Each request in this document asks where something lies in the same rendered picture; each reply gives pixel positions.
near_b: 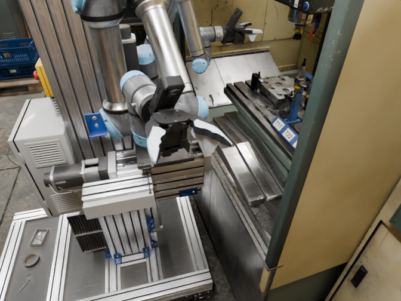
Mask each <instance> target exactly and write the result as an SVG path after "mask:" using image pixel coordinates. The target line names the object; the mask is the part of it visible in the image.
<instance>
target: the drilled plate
mask: <svg viewBox="0 0 401 301"><path fill-rule="evenodd" d="M263 81H264V83H260V82H258V81H257V88H259V89H260V90H261V91H262V92H263V93H264V94H265V95H266V96H267V97H268V98H269V99H270V100H271V101H272V102H273V103H274V104H275V105H276V106H279V105H285V104H288V103H289V100H288V99H287V98H286V97H285V96H282V95H283V94H284V95H285V93H286V94H289V93H290V92H291V90H293V95H294V89H295V88H294V83H293V82H292V81H291V80H290V79H288V78H287V77H285V76H283V77H278V78H270V79H264V80H263ZM267 81H269V83H268V82H267ZM278 85H279V86H278ZM282 90H283V91H282ZM287 91H288V92H287ZM280 93H281V94H280ZM305 98H306V92H305V91H304V90H303V95H302V98H301V101H305Z"/></svg>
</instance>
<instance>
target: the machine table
mask: <svg viewBox="0 0 401 301"><path fill-rule="evenodd" d="M278 77H283V75H278ZM278 77H277V76H270V77H267V79H270V78H278ZM263 79H266V78H263ZM233 84H234V85H233ZM233 84H232V83H227V84H226V87H224V94H225V95H226V96H227V98H228V99H229V100H230V101H231V102H232V103H233V104H234V106H235V107H236V108H237V110H238V111H239V112H240V113H241V114H242V115H243V117H244V118H245V119H246V120H247V121H248V122H249V124H250V125H251V126H252V127H253V129H254V130H255V131H256V132H257V133H258V135H259V136H260V137H261V138H262V139H263V140H264V142H265V143H266V144H267V146H268V147H269V148H270V149H271V150H272V151H273V152H274V154H275V155H276V156H277V157H278V158H279V159H280V161H281V162H282V163H283V165H284V166H285V167H286V168H287V169H288V170H289V169H290V166H291V162H292V158H293V155H294V150H293V148H291V146H290V145H289V144H288V143H287V142H286V141H285V140H284V139H283V138H282V136H281V135H280V134H279V133H278V132H277V131H276V130H275V129H274V128H273V127H272V126H271V125H270V124H271V122H272V121H273V120H274V118H275V117H277V116H278V115H277V114H276V113H275V112H273V111H272V110H268V109H267V108H269V107H268V106H266V105H265V106H264V105H258V104H256V103H257V102H256V101H257V100H256V98H257V97H255V95H256V94H255V93H254V90H253V89H252V88H251V79H250V80H246V81H245V82H243V81H239V82H234V83H233ZM245 93H246V94H245ZM253 94H254V95H253ZM246 98H247V99H249V100H250V101H251V102H253V104H256V105H255V106H256V108H257V109H258V110H259V111H260V112H262V113H263V114H264V115H265V114H267V115H268V117H266V118H267V120H266V119H264V117H263V116H262V115H261V114H260V113H259V112H258V110H257V109H256V108H255V107H253V106H252V104H250V103H247V100H246ZM253 98H254V100H253ZM301 105H302V107H303V109H304V110H305V108H304V101H302V104H301ZM304 110H303V111H299V114H298V116H297V117H298V118H299V119H300V120H301V122H296V123H293V124H289V126H290V127H292V128H293V129H294V130H295V131H296V132H297V133H298V134H299V133H300V129H301V124H302V121H303V118H304V112H305V111H304ZM278 114H279V116H280V117H281V118H282V119H285V118H289V115H288V113H287V111H284V110H281V111H280V112H278Z"/></svg>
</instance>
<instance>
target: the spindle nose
mask: <svg viewBox="0 0 401 301"><path fill-rule="evenodd" d="M315 19H316V14H312V15H309V14H308V15H307V14H304V13H302V11H299V10H296V9H295V8H292V7H289V11H288V21H289V22H291V23H296V24H312V23H314V22H315Z"/></svg>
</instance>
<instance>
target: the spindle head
mask: <svg viewBox="0 0 401 301"><path fill-rule="evenodd" d="M274 1H277V2H280V3H282V4H285V5H287V6H289V7H292V8H295V7H294V2H295V0H274ZM334 2H335V0H311V3H310V8H309V13H308V14H309V15H312V14H324V13H331V12H332V9H333V6H334ZM298 4H301V5H302V8H301V9H300V10H299V9H298V8H295V9H296V10H299V11H302V12H303V6H304V0H303V2H300V0H299V1H298Z"/></svg>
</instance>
